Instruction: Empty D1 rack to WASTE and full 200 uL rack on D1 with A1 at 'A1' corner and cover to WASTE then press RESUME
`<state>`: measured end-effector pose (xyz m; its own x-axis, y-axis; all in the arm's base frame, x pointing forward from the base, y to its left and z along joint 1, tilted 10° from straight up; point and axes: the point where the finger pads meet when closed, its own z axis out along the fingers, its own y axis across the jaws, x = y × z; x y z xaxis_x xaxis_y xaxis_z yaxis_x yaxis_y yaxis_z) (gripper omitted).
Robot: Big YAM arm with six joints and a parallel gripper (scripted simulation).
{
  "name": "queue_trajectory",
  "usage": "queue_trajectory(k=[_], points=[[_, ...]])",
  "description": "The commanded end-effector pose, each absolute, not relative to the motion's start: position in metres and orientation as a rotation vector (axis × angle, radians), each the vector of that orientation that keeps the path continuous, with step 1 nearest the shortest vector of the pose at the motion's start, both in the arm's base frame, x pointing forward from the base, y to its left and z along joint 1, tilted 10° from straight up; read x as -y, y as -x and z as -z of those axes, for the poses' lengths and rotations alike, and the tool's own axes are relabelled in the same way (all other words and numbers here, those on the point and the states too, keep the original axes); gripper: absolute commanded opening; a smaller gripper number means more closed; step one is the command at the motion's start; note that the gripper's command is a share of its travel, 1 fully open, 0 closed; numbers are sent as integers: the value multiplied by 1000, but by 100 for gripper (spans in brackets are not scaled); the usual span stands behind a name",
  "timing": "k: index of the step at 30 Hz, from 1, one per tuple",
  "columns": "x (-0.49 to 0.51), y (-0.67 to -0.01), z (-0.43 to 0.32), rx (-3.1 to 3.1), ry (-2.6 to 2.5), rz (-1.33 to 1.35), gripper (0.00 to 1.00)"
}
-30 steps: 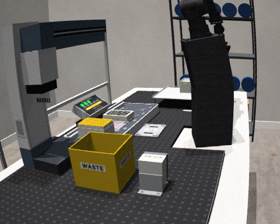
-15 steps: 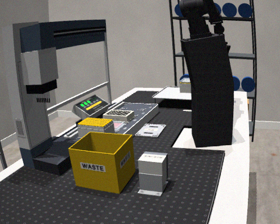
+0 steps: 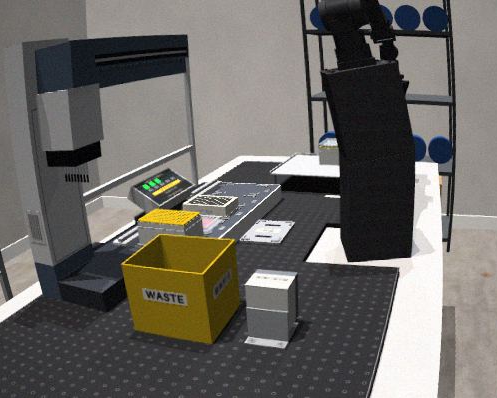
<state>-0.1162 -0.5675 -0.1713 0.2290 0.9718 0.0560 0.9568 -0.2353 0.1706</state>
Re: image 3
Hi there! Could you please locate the yellow waste bin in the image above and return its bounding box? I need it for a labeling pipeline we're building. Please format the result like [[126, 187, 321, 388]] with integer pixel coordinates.
[[121, 234, 240, 344]]

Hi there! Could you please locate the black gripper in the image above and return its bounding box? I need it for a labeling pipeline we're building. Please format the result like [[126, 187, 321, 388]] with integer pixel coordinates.
[[401, 74, 409, 95]]

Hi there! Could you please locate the white well plate with pink wells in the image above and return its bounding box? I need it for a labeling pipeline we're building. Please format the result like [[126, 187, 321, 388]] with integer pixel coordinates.
[[201, 215, 223, 233]]

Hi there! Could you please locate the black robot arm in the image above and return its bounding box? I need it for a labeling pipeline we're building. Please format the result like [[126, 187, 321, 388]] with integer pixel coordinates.
[[318, 0, 399, 71]]

